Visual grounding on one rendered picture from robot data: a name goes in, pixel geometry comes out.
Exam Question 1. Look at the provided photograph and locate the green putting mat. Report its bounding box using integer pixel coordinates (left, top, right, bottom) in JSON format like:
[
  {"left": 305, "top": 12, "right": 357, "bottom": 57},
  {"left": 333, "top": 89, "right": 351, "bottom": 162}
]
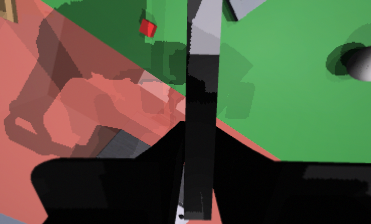
[{"left": 41, "top": 0, "right": 371, "bottom": 163}]

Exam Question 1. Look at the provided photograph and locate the white ball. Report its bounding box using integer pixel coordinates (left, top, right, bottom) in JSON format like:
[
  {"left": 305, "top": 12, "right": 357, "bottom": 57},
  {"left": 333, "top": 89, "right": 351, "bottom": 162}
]
[{"left": 346, "top": 46, "right": 371, "bottom": 81}]

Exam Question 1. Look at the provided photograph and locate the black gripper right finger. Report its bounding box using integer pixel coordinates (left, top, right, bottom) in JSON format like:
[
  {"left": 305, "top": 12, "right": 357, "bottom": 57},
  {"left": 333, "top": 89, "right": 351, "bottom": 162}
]
[{"left": 213, "top": 126, "right": 371, "bottom": 224}]

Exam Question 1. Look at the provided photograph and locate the red rectangular block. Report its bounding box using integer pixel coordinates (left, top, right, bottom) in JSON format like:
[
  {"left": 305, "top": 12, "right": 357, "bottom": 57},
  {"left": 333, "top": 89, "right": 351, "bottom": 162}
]
[{"left": 139, "top": 18, "right": 158, "bottom": 38}]

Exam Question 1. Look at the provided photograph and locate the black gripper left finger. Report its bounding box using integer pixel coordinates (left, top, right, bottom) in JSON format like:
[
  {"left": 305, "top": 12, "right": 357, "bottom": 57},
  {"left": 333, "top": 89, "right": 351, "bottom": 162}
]
[{"left": 31, "top": 121, "right": 185, "bottom": 224}]

